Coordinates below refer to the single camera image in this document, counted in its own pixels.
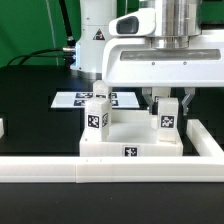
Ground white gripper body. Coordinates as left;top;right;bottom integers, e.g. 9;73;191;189
102;8;224;88

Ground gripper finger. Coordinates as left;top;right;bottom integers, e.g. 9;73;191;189
182;87;195;116
142;87;154;113

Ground white square tabletop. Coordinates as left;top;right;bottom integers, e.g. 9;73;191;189
79;110;183;157

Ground white marker plate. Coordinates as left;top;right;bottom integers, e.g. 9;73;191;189
51;92;139;109

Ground white L-shaped fence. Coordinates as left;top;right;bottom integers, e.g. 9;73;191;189
0;119;224;183

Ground white block left edge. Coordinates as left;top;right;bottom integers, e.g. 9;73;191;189
0;118;4;139

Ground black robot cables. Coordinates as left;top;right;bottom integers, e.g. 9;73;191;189
6;0;77;67

